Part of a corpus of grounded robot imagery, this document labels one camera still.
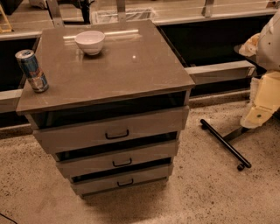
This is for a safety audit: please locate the grey drawer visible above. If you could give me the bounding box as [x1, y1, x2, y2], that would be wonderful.
[33, 106, 189, 154]
[71, 163, 173, 196]
[56, 140, 179, 178]

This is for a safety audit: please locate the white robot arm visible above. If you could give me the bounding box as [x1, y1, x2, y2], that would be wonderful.
[237, 10, 280, 129]

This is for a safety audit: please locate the grey top drawer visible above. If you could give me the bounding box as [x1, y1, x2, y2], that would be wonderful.
[33, 106, 189, 154]

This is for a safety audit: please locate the grey drawer cabinet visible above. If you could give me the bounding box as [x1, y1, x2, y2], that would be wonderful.
[17, 20, 194, 184]

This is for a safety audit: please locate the grey bottom drawer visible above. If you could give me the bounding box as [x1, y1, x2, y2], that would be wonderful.
[71, 163, 173, 196]

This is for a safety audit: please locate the black rolling side table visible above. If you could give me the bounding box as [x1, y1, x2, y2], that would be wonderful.
[199, 43, 280, 172]

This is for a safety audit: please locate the clear plastic bin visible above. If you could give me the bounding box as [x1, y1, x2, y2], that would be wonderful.
[90, 7, 158, 25]

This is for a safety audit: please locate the white ceramic bowl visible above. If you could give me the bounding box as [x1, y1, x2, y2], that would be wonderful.
[74, 31, 105, 55]

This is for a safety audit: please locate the blue energy drink can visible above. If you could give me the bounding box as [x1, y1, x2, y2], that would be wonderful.
[15, 49, 49, 93]

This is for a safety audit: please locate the yellow wooden stand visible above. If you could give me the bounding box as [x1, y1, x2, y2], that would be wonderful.
[0, 4, 12, 33]

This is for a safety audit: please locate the black cable on floor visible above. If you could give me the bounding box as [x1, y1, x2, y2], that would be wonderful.
[0, 213, 18, 224]

